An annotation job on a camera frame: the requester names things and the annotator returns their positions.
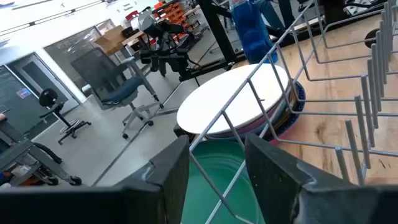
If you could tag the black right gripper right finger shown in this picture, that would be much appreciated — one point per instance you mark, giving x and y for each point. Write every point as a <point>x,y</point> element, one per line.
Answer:
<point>311,202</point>

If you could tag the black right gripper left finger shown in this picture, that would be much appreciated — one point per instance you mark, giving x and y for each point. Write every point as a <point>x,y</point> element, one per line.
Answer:
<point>93,205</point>

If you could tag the dark green plate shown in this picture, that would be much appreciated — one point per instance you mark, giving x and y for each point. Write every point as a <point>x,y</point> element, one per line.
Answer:
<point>217,174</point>

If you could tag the white round plate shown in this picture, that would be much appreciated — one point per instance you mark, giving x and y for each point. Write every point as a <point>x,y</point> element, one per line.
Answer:
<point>217,99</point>

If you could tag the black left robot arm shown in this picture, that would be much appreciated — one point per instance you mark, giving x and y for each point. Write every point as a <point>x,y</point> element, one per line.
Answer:
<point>168,56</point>

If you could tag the pink bowl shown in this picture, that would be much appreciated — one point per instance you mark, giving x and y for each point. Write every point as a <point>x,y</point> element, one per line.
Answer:
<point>274,141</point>

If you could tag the grey wheeled trolley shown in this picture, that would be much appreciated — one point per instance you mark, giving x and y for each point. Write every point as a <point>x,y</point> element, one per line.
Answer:
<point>18,152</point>

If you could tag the black stool chair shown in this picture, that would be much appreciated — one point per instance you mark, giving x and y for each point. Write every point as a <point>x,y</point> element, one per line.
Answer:
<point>48,98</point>

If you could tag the grey blue office chair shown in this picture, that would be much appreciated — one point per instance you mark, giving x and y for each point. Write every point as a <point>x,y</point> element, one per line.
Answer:
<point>121,91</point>

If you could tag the brown cardboard box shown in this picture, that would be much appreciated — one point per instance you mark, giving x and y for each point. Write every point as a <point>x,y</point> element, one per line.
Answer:
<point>110,40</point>

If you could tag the person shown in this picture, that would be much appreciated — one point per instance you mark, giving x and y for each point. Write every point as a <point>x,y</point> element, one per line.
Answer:
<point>272,14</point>

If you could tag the red crate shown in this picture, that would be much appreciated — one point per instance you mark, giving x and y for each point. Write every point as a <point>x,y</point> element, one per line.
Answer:
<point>132,15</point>

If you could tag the orange storage bins shelf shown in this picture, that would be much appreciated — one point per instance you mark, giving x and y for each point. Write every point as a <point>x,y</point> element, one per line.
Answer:
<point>174,12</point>

